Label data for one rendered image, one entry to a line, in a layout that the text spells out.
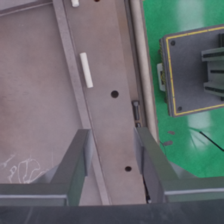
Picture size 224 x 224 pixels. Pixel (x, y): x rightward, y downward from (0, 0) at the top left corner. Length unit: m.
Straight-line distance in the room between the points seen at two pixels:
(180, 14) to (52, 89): 1.66
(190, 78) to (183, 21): 0.62
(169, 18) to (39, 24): 1.58
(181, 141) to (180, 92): 0.74
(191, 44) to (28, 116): 1.34
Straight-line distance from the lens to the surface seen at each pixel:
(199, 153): 2.18
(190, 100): 1.51
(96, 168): 0.31
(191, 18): 1.88
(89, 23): 0.28
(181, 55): 1.44
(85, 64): 0.26
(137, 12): 0.40
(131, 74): 0.40
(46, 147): 0.33
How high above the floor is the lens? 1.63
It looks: 75 degrees down
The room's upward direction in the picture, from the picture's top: 177 degrees clockwise
